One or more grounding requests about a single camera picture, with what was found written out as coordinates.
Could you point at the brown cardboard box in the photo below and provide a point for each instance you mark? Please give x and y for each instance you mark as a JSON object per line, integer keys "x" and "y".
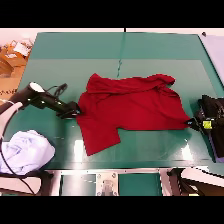
{"x": 11, "y": 61}

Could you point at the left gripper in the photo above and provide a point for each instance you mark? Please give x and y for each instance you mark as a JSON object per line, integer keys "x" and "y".
{"x": 70, "y": 109}

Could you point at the light blue garment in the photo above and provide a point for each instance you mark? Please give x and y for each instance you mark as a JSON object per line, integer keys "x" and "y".
{"x": 25, "y": 151}

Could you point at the silver frame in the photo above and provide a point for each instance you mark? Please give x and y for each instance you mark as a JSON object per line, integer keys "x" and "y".
{"x": 106, "y": 184}

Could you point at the red T-shirt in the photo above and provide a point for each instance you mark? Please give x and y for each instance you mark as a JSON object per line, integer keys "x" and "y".
{"x": 133, "y": 103}

